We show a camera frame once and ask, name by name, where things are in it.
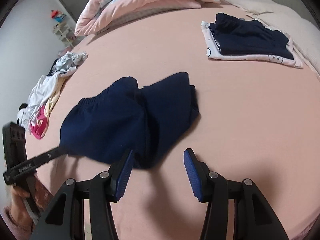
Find red blue plush toy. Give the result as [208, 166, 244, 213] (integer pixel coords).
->
[50, 10, 66, 23]

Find white shelf rack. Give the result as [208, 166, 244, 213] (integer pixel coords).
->
[53, 22, 76, 48]

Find grey patterned crumpled garment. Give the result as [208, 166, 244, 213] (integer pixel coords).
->
[50, 51, 88, 74]

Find person left hand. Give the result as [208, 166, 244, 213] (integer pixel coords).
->
[10, 186, 34, 229]

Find beige knitted blanket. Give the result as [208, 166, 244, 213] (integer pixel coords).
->
[223, 0, 319, 73]

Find cream yellow garment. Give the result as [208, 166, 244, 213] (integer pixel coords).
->
[44, 77, 69, 119]

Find magenta pink garment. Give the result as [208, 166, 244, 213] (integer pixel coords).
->
[30, 105, 49, 140]

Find pink fuzzy sleeve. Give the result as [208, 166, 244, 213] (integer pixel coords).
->
[2, 176, 53, 239]

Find white garment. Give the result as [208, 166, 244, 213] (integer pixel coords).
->
[17, 67, 77, 132]

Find navy shorts with white stripes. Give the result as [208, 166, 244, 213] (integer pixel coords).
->
[60, 72, 200, 169]

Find navy garment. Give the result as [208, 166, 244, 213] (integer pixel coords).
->
[209, 13, 294, 60]

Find pink bed sheet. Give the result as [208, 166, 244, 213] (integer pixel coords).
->
[26, 4, 319, 239]

